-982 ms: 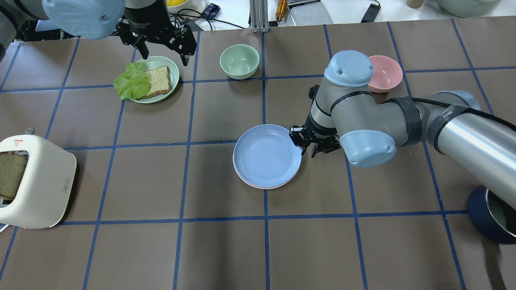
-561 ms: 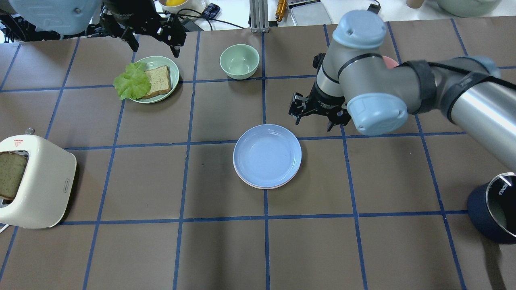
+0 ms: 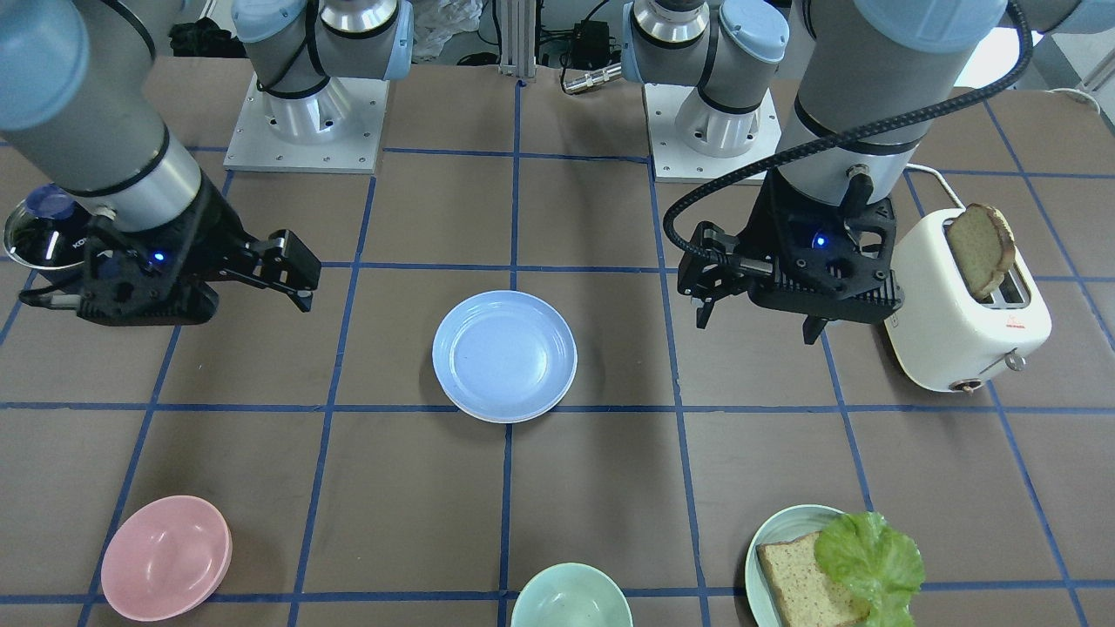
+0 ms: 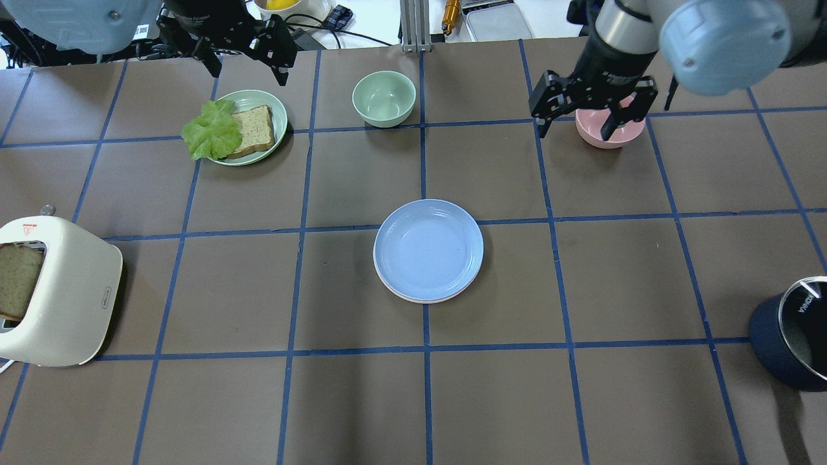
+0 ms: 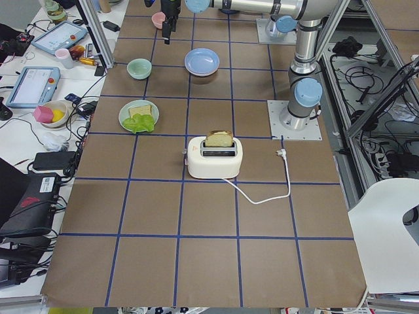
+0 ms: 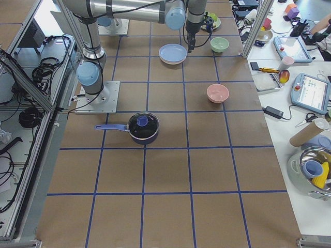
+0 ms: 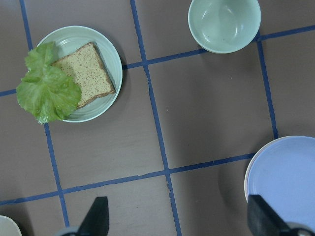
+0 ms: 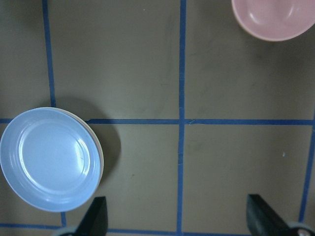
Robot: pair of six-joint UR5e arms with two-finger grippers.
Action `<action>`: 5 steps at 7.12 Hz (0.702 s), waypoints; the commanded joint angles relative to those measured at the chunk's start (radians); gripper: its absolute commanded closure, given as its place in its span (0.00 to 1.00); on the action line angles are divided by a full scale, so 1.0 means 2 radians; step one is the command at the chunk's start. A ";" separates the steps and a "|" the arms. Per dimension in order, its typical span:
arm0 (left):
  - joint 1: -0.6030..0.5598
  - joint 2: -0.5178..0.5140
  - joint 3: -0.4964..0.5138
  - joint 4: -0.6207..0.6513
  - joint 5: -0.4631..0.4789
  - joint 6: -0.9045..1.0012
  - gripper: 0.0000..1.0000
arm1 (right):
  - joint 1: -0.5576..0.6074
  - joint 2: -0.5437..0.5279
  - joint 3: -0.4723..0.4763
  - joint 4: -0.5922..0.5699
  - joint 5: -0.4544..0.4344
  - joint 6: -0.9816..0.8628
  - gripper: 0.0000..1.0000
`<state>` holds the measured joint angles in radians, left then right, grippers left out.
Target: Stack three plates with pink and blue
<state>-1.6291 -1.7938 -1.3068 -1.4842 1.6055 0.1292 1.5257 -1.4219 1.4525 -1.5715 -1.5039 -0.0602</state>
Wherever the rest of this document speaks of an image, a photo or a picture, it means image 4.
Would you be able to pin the blue plate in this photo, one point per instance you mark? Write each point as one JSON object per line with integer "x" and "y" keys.
{"x": 429, "y": 235}

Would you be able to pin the green lettuce leaf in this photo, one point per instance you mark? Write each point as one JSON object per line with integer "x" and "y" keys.
{"x": 214, "y": 134}

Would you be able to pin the white bowl with fruit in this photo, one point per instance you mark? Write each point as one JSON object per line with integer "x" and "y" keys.
{"x": 304, "y": 12}

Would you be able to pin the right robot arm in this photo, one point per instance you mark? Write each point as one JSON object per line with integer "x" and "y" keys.
{"x": 711, "y": 47}

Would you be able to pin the bread slice on plate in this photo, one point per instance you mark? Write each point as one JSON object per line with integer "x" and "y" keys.
{"x": 255, "y": 125}

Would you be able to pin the green plate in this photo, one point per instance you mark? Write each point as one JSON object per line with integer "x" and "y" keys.
{"x": 251, "y": 98}

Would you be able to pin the aluminium frame post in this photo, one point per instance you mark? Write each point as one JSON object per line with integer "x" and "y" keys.
{"x": 415, "y": 26}

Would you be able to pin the cream toaster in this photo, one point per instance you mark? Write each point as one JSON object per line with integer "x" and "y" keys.
{"x": 71, "y": 303}

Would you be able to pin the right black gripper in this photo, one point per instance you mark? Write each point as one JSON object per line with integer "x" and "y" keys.
{"x": 602, "y": 70}

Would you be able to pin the silver kitchen scale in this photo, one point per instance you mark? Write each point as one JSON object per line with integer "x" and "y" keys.
{"x": 495, "y": 21}

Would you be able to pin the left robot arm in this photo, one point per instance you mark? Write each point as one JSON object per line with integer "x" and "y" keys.
{"x": 94, "y": 27}

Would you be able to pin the dark blue pot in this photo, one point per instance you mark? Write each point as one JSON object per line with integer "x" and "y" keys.
{"x": 788, "y": 334}

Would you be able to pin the orange handled tool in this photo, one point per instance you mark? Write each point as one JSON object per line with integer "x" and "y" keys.
{"x": 451, "y": 12}

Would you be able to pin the bread slice in toaster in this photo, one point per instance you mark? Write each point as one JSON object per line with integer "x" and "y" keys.
{"x": 20, "y": 266}

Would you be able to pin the green bowl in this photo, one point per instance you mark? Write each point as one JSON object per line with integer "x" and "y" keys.
{"x": 384, "y": 98}

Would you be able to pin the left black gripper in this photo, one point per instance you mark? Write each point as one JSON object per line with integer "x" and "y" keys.
{"x": 205, "y": 18}

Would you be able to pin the black power adapter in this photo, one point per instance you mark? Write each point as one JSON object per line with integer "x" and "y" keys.
{"x": 305, "y": 41}

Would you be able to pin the pink plate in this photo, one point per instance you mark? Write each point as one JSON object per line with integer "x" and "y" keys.
{"x": 425, "y": 288}

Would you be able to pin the pink bowl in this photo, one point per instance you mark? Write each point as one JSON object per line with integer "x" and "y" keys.
{"x": 589, "y": 125}

